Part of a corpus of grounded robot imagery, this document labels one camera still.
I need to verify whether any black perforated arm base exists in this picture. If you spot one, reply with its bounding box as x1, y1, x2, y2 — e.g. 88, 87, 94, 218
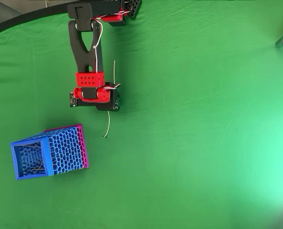
126, 0, 142, 19

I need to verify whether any blue and magenta mesh basket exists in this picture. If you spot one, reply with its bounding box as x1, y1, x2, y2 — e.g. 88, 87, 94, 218
10, 123, 90, 181

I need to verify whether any green cloth with black border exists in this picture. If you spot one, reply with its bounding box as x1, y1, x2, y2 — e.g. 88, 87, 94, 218
0, 0, 283, 229

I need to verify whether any dark grey chair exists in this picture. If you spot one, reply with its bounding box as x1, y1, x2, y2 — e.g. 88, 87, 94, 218
0, 0, 22, 27

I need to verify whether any white red wrist servo cable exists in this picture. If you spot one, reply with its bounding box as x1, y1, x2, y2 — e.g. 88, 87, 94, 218
103, 83, 122, 91

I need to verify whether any small camera board on bracket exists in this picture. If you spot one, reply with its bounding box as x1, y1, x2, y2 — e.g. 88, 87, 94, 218
69, 92, 78, 108

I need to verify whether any white red elbow servo cable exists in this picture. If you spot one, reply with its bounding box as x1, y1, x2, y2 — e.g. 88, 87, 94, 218
91, 18, 104, 73

